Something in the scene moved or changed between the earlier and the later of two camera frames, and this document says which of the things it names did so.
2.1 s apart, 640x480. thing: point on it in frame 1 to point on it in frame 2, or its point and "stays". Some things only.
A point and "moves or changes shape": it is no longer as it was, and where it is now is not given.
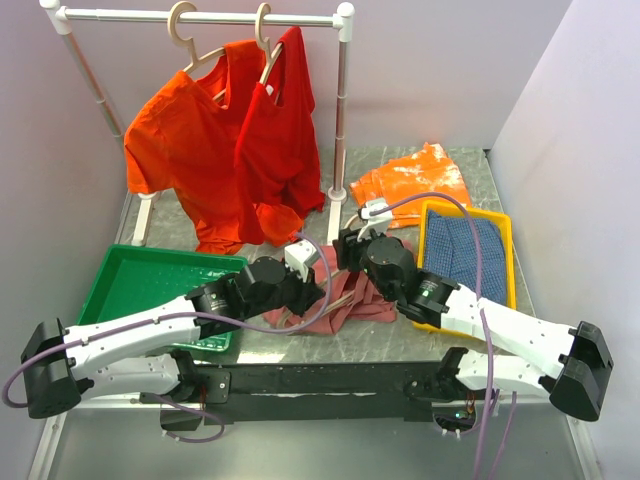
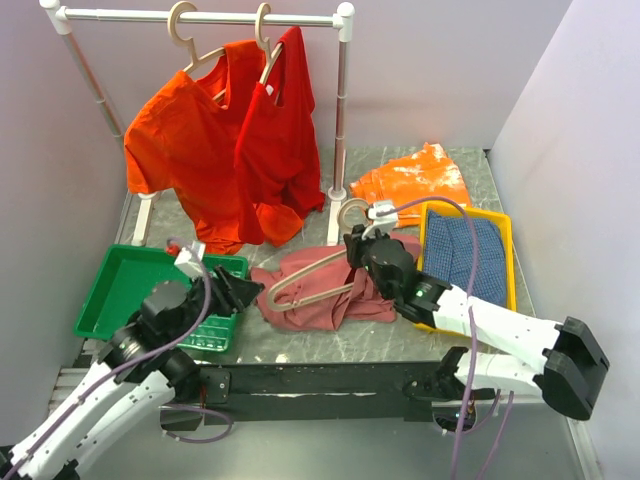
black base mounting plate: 296,393 stays
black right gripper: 347,243 stays
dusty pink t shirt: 350,297 stays
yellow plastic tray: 450,208 stays
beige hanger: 327,282 moves or changes shape
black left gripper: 307,293 to 233,294
